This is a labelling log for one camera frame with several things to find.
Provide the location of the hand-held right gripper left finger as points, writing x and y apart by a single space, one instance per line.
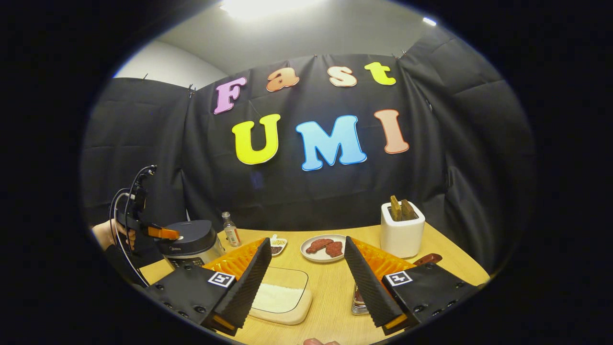
251 282

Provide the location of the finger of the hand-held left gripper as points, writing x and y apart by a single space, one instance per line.
163 233

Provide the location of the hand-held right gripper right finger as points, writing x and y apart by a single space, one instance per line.
366 282

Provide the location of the grey rice cooker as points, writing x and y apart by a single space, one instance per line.
191 244

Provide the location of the glass tray of rice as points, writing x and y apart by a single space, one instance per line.
282 297

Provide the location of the brown wooden spoon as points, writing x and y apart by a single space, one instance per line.
428 258

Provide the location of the white divided bean dish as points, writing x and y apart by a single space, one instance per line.
278 245

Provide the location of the red meat piece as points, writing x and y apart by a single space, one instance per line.
334 249
318 245

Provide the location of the small clear bottle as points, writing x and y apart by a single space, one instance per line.
232 232

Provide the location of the white toaster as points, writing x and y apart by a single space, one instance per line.
402 237

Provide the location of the white round plate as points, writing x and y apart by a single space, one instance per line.
311 256

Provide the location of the brown toast slice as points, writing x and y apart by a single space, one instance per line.
395 208
408 209

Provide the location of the black backdrop cloth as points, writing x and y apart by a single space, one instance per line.
455 143

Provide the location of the long ceiling light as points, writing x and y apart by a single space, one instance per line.
268 7

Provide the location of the small ceiling light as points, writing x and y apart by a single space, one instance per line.
429 21

